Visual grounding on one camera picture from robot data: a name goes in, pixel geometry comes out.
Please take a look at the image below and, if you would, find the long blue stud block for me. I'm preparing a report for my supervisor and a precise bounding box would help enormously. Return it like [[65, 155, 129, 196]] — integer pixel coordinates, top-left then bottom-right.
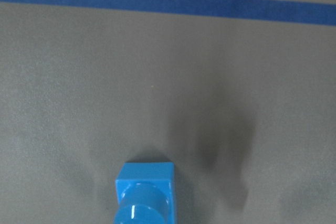
[[113, 162, 177, 224]]

